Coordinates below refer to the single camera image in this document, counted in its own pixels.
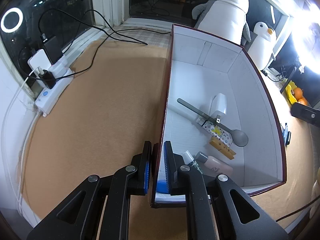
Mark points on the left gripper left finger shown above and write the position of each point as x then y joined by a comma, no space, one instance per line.
139,182

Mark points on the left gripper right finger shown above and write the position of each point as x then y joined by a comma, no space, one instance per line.
172,164

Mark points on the pink cosmetic bottle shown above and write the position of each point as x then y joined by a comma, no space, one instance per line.
214,164

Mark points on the patterned lighter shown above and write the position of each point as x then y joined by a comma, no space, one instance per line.
216,131

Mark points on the red cardboard box white inside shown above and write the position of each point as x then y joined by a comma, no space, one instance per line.
200,66

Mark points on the white usb wall charger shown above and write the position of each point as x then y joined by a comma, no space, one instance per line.
218,107

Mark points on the long metal spoon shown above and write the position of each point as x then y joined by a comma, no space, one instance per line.
239,137

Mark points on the orange fruit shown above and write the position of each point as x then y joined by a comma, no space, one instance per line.
297,93

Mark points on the yellow bowl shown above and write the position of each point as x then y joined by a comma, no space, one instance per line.
289,92

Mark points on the small plush penguin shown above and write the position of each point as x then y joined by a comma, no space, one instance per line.
261,49

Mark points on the large plush penguin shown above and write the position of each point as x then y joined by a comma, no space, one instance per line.
224,18

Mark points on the white power strip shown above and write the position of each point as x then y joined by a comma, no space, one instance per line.
49,97

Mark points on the small black usb charger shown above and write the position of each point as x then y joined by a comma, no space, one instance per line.
47,78

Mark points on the black power adapter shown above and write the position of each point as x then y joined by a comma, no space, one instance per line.
52,49

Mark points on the white flat charger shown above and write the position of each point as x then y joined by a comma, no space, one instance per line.
39,59

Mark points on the blue plastic bracket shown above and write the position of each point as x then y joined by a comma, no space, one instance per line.
286,134

